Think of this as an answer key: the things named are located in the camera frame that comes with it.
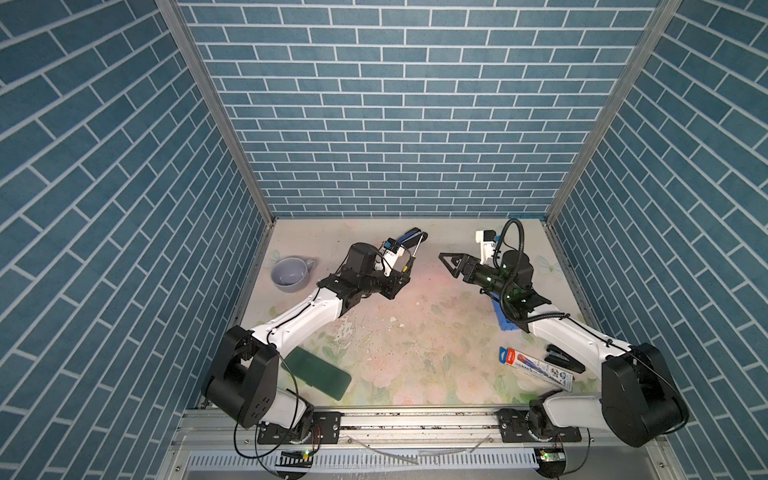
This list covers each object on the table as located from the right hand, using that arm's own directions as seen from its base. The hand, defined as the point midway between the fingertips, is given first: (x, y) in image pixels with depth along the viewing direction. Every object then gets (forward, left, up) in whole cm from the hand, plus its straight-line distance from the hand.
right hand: (443, 255), depth 79 cm
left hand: (-3, +10, -7) cm, 13 cm away
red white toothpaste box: (-20, -28, -24) cm, 41 cm away
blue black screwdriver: (+25, +10, -21) cm, 34 cm away
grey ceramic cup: (+4, +49, -19) cm, 53 cm away
